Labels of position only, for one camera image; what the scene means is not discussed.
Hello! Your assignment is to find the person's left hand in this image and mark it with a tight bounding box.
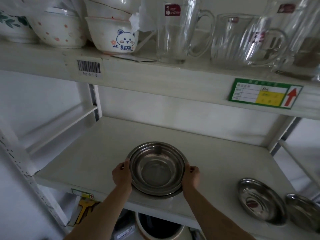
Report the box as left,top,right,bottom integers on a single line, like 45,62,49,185
111,159,133,192

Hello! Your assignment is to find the person's right hand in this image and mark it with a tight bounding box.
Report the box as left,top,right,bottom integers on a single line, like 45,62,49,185
182,164,201,197

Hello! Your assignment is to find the stainless steel bowl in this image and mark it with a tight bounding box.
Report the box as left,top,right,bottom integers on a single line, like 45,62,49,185
126,141,189,200

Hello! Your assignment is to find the person's left forearm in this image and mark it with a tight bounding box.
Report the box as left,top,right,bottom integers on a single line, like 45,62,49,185
63,185,133,240

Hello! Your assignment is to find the person's right forearm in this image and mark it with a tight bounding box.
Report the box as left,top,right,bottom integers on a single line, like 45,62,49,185
182,187,258,240

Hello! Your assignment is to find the small yellow shelf label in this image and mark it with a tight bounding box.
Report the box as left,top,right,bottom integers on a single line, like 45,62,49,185
71,188,95,201

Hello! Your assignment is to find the white pot with dark inside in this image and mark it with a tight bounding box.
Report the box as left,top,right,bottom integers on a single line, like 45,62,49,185
135,211,186,240

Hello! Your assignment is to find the grey box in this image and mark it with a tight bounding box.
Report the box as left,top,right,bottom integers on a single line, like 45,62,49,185
112,223,137,240

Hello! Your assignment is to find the round stainless steel plate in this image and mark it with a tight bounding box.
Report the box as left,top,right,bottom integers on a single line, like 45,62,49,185
237,178,288,226
285,193,320,233

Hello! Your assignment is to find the white metal shelf rack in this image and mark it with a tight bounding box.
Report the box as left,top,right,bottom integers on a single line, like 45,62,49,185
0,38,320,240

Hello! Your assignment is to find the white barcode sticker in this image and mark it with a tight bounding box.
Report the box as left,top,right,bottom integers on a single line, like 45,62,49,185
76,59,102,78

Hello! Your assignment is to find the flat paper card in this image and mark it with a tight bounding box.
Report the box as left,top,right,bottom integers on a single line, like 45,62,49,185
111,54,157,62

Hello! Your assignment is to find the green shelf label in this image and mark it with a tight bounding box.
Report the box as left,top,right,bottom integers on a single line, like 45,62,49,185
228,78,304,110

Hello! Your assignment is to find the white bowl with bear print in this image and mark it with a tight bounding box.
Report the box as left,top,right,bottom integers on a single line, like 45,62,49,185
85,17,139,55

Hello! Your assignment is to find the ribbed glass pitcher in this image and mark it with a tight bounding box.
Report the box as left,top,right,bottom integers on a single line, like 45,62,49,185
211,13,288,68

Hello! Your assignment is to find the smooth glass pitcher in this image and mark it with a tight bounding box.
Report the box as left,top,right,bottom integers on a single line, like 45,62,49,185
156,0,216,65

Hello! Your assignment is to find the clear plastic wrap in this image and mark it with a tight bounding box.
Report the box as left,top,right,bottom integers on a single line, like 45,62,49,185
128,0,161,33

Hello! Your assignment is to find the white bowl with pink flowers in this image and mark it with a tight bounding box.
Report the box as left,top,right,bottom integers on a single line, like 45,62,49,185
27,7,87,49

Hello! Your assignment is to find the plain white bowl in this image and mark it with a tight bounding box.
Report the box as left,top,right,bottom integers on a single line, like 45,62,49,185
83,0,133,22

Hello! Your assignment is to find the tall glass pitcher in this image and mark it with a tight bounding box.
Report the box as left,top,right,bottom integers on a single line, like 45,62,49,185
262,0,320,81

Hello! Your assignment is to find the white bowl with green leaves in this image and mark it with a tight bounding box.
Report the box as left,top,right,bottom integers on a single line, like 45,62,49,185
0,10,38,44

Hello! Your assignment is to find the yellow handled tool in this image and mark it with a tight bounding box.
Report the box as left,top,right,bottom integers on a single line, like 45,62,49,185
74,199,96,225

